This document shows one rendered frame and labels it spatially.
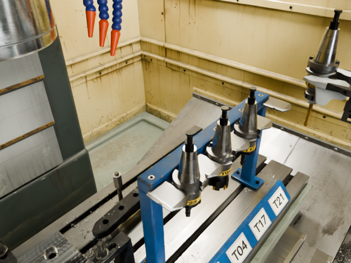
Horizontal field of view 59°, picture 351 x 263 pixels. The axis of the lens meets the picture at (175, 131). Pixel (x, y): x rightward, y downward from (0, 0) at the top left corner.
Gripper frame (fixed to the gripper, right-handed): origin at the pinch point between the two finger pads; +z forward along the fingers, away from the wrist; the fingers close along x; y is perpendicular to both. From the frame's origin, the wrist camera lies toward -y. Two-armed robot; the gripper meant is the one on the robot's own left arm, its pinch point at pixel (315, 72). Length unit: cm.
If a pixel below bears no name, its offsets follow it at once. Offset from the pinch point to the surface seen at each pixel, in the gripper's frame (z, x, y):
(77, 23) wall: 109, 11, 13
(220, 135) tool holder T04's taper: 8.1, -23.3, 8.7
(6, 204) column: 71, -51, 53
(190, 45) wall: 73, 49, 24
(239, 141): 7.4, -15.9, 14.0
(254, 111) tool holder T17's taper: 7.2, -11.3, 8.0
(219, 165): 6.2, -25.7, 14.0
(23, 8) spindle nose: 20, -51, -19
